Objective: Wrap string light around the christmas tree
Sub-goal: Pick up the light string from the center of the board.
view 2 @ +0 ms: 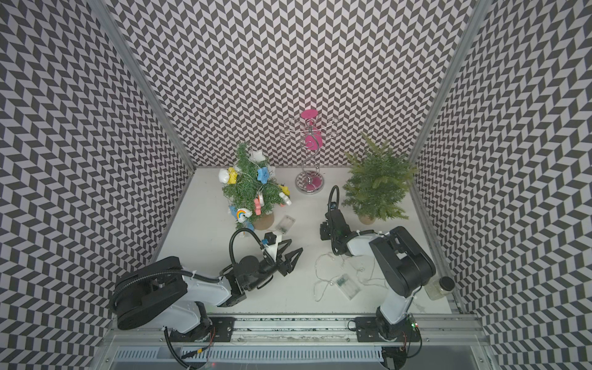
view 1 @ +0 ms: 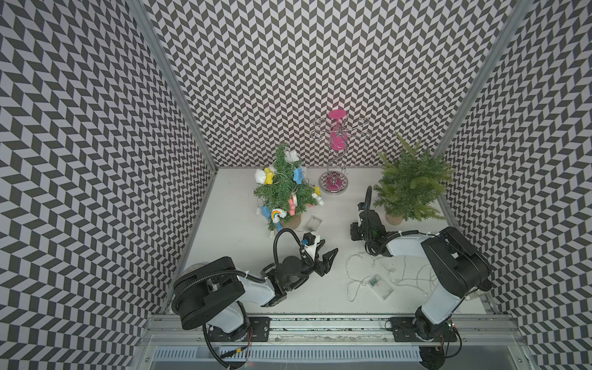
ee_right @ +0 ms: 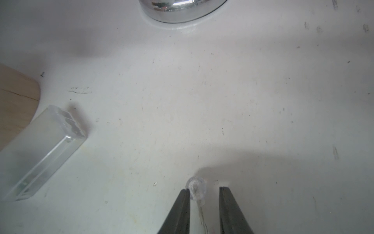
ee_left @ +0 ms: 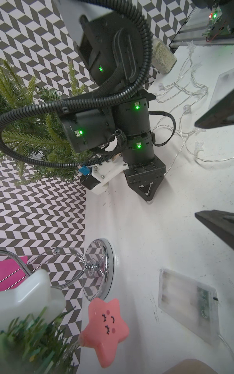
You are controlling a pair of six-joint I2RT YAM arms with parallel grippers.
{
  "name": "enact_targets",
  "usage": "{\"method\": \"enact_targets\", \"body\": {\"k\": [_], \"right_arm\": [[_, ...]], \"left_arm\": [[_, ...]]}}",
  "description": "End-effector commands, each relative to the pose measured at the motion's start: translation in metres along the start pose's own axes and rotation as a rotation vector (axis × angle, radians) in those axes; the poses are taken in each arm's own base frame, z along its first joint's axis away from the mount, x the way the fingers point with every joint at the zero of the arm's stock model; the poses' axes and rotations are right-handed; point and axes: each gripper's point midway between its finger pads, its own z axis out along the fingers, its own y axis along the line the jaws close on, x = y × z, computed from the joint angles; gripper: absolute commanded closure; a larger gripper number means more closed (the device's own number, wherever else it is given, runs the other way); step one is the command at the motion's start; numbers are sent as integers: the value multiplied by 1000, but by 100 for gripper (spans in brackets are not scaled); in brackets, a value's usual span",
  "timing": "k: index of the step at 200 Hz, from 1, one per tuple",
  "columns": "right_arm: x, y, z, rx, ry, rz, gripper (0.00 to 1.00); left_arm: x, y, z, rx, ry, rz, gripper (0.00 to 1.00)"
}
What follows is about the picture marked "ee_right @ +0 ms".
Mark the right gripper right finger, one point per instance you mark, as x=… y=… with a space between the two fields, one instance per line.
x=232 y=220

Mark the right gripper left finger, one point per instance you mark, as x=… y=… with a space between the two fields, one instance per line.
x=178 y=219

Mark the thin wire fairy light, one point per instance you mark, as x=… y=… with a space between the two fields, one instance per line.
x=198 y=188

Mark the left green christmas tree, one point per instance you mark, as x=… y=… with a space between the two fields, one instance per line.
x=20 y=97

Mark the clear battery box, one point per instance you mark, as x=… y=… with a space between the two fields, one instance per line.
x=35 y=154

